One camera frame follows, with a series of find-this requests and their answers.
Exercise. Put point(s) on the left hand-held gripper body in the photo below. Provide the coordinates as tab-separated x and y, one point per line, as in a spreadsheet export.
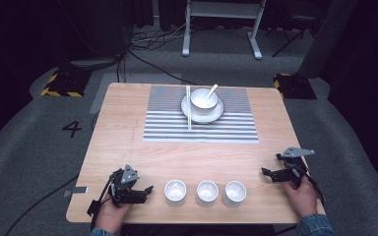
124	188

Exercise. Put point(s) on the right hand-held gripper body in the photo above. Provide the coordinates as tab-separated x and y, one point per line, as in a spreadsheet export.
293	165

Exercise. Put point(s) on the person's right hand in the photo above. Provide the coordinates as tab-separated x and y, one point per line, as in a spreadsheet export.
300	198

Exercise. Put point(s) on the person's left hand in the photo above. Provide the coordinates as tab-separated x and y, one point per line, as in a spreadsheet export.
111	216

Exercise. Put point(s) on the white cup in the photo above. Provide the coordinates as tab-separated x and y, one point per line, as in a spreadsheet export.
235	194
175	193
207	193

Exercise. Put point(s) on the grey tape strip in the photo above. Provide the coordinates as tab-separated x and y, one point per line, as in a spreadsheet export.
76	191

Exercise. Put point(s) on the grey striped placemat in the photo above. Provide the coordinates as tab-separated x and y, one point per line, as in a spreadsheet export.
164	128

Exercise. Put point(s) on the black yellow striped base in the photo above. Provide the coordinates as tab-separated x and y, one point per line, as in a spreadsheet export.
67	83
295	87

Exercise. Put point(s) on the white plate with dark rim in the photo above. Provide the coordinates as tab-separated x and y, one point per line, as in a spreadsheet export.
206	118

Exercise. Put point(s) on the white chopstick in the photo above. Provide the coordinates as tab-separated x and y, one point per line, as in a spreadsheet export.
189	111
187	108

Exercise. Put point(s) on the white bowl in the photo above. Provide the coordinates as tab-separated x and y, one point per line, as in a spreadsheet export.
203	108

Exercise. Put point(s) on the white ceramic spoon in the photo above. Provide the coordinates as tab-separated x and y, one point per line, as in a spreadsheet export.
211	91

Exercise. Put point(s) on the black tripod stand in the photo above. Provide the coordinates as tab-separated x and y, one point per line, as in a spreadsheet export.
292	37

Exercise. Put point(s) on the white metal stand frame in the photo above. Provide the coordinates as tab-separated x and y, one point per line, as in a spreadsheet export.
223	10

